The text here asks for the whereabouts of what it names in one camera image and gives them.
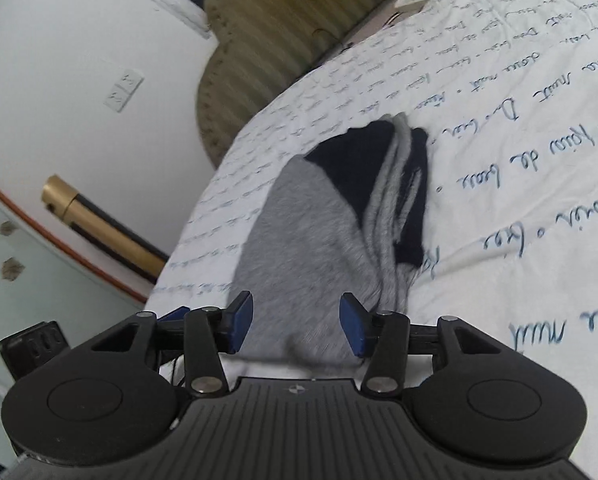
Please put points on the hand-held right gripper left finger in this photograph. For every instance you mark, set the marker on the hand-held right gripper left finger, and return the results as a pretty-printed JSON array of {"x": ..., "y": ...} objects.
[{"x": 241, "y": 319}]

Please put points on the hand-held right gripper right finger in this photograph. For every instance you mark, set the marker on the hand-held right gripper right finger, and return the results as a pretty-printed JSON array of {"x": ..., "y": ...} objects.
[{"x": 354, "y": 324}]

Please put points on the grey knit garment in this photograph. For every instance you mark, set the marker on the grey knit garment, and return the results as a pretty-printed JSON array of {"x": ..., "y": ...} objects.
[{"x": 309, "y": 255}]

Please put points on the navy garment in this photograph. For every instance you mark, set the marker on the navy garment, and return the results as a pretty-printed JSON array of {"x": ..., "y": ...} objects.
[{"x": 351, "y": 160}]

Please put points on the gold and black tube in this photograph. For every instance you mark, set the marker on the gold and black tube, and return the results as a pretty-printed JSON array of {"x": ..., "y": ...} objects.
[{"x": 99, "y": 227}]

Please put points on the black power strip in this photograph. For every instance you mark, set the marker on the black power strip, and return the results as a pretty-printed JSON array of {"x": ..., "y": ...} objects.
[{"x": 34, "y": 347}]

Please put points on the white bedsheet with blue writing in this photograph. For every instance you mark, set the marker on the white bedsheet with blue writing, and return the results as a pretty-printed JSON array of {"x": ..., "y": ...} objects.
[{"x": 504, "y": 160}]

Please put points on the tan padded headboard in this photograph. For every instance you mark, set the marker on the tan padded headboard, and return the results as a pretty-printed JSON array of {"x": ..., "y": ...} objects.
[{"x": 279, "y": 45}]

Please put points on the white double wall switch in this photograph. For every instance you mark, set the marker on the white double wall switch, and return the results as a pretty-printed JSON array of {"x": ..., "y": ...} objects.
[{"x": 124, "y": 89}]

